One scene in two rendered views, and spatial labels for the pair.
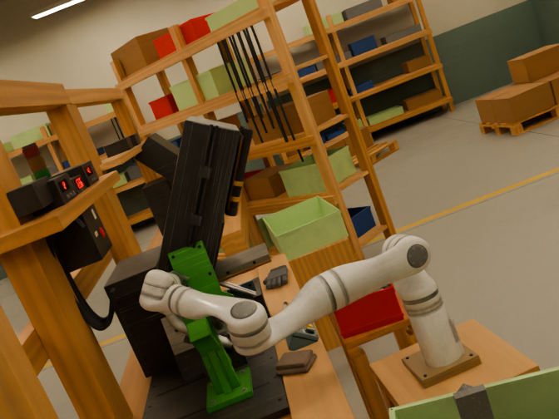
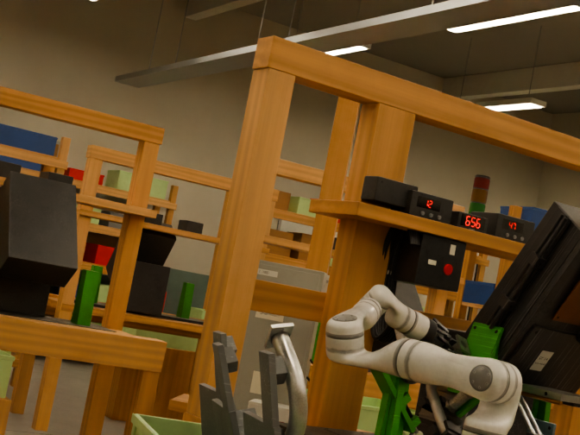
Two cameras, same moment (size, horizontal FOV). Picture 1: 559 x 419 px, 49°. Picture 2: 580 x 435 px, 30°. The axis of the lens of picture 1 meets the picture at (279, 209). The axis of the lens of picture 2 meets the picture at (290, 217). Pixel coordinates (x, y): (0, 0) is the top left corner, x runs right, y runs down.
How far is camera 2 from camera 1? 2.04 m
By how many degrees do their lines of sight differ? 62
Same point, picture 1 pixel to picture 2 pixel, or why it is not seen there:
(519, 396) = not seen: outside the picture
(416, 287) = (475, 416)
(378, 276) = (440, 368)
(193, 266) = (480, 346)
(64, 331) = (337, 306)
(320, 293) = (392, 346)
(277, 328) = (358, 355)
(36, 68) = not seen: outside the picture
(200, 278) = not seen: hidden behind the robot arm
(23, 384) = (233, 276)
